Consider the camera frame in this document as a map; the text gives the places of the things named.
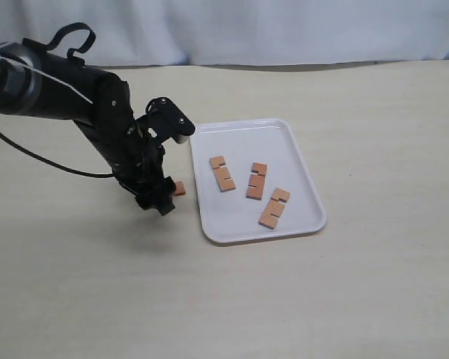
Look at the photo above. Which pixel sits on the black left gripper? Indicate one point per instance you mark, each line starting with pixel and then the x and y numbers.
pixel 142 172

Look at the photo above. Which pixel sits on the wooden notched bar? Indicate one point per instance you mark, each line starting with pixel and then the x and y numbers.
pixel 274 208
pixel 256 181
pixel 222 174
pixel 180 189

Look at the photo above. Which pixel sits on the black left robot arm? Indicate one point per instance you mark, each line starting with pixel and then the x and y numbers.
pixel 36 83

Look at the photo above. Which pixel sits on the white plastic tray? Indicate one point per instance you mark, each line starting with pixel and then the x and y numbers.
pixel 229 217

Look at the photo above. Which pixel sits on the light blue backdrop curtain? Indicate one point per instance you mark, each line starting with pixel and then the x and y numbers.
pixel 254 33

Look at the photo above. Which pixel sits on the white zip tie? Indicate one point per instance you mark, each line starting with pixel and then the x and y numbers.
pixel 15 63

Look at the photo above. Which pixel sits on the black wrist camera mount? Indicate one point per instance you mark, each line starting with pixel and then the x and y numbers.
pixel 167 121

